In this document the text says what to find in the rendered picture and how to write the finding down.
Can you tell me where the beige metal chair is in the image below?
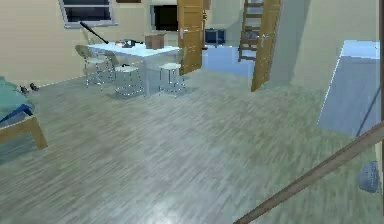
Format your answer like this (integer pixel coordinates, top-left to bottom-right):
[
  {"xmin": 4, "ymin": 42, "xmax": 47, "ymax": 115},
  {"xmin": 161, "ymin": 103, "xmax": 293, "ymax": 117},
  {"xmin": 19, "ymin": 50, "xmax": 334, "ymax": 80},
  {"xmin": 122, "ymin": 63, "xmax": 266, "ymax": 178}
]
[
  {"xmin": 157, "ymin": 48, "xmax": 186, "ymax": 99},
  {"xmin": 104, "ymin": 50, "xmax": 145, "ymax": 98},
  {"xmin": 74, "ymin": 44, "xmax": 108, "ymax": 89}
]

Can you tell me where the brown wooden room door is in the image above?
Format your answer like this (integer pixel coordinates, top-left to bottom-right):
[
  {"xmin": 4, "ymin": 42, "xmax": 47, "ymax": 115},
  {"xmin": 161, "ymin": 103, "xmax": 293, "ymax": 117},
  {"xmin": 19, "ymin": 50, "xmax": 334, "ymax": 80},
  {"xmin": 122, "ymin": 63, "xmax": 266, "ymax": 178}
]
[
  {"xmin": 176, "ymin": 0, "xmax": 205, "ymax": 76},
  {"xmin": 250, "ymin": 0, "xmax": 282, "ymax": 93}
]

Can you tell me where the dark blue cabinet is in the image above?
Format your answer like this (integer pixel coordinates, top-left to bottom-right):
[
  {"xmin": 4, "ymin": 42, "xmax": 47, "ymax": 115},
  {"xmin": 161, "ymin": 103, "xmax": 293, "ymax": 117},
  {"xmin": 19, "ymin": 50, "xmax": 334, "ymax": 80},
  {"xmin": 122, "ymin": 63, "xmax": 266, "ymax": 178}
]
[{"xmin": 204, "ymin": 28, "xmax": 226, "ymax": 46}]

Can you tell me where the white dining table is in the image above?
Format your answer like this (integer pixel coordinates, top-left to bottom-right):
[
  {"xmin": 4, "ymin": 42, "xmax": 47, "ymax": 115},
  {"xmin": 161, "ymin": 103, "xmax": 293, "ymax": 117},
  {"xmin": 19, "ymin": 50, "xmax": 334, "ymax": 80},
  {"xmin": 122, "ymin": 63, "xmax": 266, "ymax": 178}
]
[{"xmin": 87, "ymin": 41, "xmax": 182, "ymax": 97}]

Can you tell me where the brown cardboard box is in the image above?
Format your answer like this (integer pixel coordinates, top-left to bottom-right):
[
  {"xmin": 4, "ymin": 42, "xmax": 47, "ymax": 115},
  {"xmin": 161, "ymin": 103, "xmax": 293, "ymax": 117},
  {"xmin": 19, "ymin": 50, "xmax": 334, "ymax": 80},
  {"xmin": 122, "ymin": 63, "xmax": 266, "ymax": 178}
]
[{"xmin": 144, "ymin": 33, "xmax": 167, "ymax": 51}]

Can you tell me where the small black object on table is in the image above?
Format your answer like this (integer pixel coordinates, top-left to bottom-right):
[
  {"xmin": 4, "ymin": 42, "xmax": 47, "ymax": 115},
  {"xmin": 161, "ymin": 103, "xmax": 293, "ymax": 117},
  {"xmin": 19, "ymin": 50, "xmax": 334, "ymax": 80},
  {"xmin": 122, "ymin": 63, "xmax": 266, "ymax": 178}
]
[{"xmin": 115, "ymin": 38, "xmax": 145, "ymax": 49}]

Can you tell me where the black television set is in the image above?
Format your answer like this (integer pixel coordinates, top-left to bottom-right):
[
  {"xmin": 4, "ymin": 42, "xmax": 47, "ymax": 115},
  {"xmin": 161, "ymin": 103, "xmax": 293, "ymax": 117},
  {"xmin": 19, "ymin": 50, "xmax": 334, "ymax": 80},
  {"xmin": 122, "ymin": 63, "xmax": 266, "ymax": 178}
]
[{"xmin": 150, "ymin": 3, "xmax": 179, "ymax": 33}]

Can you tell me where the brown wooden ladder shelf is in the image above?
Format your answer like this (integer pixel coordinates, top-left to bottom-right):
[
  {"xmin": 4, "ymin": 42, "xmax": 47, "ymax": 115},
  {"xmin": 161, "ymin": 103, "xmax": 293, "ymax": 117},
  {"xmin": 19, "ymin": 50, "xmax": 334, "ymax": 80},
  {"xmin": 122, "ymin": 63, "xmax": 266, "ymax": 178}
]
[{"xmin": 237, "ymin": 0, "xmax": 265, "ymax": 63}]

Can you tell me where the black baseball bat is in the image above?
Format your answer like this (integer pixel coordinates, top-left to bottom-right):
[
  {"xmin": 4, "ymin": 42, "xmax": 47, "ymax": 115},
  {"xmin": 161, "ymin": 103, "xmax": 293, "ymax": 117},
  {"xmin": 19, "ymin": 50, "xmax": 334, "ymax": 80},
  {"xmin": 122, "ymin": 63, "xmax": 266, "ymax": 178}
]
[{"xmin": 79, "ymin": 21, "xmax": 110, "ymax": 45}]

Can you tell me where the brown wooden pole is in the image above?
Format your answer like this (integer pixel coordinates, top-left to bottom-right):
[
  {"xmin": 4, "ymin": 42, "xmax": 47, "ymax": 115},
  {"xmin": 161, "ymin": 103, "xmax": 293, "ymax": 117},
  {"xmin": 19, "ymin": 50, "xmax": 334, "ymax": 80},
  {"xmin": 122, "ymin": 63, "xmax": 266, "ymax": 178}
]
[{"xmin": 233, "ymin": 120, "xmax": 384, "ymax": 224}]

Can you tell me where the wooden bed with teal blanket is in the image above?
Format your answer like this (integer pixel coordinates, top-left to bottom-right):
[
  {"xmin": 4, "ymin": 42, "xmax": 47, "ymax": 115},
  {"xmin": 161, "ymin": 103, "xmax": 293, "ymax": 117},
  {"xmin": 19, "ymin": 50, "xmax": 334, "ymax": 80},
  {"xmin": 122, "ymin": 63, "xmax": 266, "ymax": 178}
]
[{"xmin": 0, "ymin": 75, "xmax": 49, "ymax": 151}]

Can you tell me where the blue grey round ball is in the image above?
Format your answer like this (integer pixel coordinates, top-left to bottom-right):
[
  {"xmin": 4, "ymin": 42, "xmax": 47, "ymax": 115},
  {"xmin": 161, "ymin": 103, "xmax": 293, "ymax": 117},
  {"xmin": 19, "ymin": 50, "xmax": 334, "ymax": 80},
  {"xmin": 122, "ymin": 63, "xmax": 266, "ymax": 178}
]
[{"xmin": 358, "ymin": 160, "xmax": 380, "ymax": 194}]

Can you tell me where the dark window with grey frame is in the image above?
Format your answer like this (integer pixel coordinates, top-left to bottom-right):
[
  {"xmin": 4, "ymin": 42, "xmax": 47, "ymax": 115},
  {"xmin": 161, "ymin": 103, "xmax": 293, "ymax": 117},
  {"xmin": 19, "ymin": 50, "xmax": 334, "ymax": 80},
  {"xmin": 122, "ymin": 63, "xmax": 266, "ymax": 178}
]
[{"xmin": 58, "ymin": 0, "xmax": 119, "ymax": 29}]

